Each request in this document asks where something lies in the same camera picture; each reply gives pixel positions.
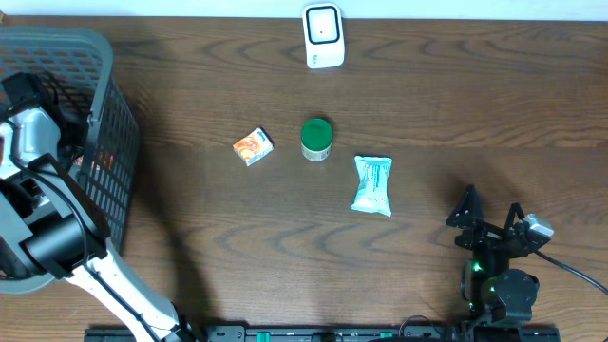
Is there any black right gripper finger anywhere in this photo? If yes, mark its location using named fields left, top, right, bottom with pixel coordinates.
left=446, top=184, right=484, bottom=228
left=503, top=202, right=524, bottom=234

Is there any mint tissue wipes pack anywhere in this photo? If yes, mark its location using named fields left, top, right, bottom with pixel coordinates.
left=351, top=156, right=392, bottom=217

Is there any green lid jar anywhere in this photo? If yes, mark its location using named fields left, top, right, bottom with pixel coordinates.
left=300, top=118, right=333, bottom=162

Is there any orange Kleenex tissue pack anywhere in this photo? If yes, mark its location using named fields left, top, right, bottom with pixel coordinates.
left=233, top=127, right=275, bottom=167

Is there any red Top chocolate bar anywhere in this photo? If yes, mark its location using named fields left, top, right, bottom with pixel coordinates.
left=71, top=150, right=116, bottom=171

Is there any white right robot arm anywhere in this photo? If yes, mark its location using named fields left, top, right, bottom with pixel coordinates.
left=446, top=184, right=554, bottom=325

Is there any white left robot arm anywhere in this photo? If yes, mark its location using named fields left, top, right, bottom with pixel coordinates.
left=1, top=72, right=201, bottom=341

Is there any white barcode scanner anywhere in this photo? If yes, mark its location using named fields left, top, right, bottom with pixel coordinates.
left=302, top=3, right=346, bottom=69

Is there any grey plastic basket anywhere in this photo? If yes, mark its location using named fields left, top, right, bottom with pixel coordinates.
left=1, top=27, right=140, bottom=295

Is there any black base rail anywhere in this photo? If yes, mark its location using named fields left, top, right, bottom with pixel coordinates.
left=84, top=324, right=561, bottom=342

